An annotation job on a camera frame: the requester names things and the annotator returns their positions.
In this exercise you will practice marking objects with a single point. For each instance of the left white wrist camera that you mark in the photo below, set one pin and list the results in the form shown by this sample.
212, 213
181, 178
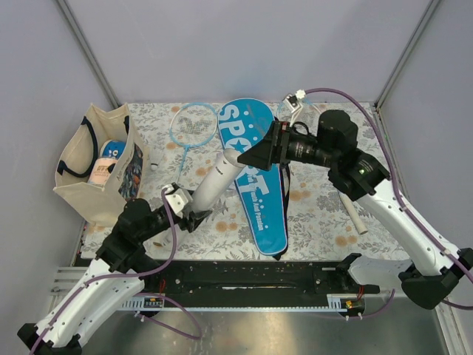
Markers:
178, 198

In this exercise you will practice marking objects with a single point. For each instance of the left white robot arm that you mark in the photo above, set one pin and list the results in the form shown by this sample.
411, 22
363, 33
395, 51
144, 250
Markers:
120, 270

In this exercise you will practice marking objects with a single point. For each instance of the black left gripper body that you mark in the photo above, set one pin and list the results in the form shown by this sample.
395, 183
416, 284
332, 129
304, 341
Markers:
161, 223

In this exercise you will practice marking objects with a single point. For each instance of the blue racket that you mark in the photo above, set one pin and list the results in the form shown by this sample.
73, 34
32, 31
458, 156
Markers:
191, 128
308, 106

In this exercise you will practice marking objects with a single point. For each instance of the blue can in bag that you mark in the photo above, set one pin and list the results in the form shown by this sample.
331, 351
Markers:
113, 149

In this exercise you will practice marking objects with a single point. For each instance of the blue racket right side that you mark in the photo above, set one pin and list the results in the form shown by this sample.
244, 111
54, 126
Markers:
308, 106

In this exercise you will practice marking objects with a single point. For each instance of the white slotted cable duct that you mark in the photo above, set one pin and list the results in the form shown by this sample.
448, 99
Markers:
317, 303

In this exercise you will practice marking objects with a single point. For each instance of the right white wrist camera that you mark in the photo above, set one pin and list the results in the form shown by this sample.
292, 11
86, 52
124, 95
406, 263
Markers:
295, 103

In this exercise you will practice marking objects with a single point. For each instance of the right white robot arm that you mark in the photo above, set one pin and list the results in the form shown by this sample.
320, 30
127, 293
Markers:
434, 266

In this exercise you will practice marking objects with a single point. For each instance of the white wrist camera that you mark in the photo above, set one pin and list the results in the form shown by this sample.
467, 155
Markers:
178, 198
295, 103

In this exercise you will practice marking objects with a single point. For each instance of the white shuttlecock near box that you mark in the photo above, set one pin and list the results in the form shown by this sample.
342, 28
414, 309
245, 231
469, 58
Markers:
154, 165

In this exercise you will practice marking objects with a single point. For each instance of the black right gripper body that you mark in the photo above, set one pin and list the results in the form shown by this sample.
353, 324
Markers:
295, 146

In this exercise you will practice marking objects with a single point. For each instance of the blue racket left side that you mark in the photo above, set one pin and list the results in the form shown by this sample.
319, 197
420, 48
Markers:
191, 128

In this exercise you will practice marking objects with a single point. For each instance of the white shuttlecock tube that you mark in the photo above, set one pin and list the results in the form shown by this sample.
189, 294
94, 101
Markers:
222, 175

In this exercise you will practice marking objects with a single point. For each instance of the blue badminton racket cover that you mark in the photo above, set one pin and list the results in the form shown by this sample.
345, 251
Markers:
242, 123

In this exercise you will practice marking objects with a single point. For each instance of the cream canvas tote bag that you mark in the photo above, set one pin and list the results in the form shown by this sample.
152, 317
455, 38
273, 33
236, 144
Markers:
101, 205

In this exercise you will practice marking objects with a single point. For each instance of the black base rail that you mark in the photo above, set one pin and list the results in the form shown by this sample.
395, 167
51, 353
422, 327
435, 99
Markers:
199, 279

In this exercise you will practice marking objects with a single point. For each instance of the floral tablecloth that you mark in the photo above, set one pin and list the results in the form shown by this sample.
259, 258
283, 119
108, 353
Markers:
319, 227

